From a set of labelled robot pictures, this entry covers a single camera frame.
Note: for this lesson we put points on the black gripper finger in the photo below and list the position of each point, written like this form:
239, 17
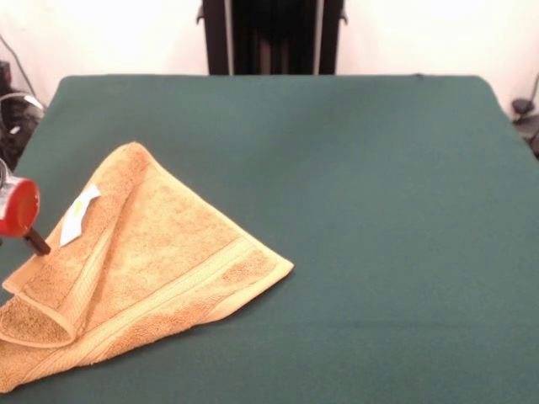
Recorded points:
38, 244

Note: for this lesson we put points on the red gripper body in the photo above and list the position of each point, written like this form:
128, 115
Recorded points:
23, 206

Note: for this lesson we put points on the tan terry towel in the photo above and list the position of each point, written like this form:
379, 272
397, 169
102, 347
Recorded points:
147, 252

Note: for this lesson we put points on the black box with red light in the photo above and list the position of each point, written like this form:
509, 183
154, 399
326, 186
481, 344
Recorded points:
4, 73

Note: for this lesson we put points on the dark green table cloth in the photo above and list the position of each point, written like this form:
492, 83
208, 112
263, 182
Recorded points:
379, 252

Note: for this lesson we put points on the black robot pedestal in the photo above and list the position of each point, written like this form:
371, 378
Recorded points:
273, 38

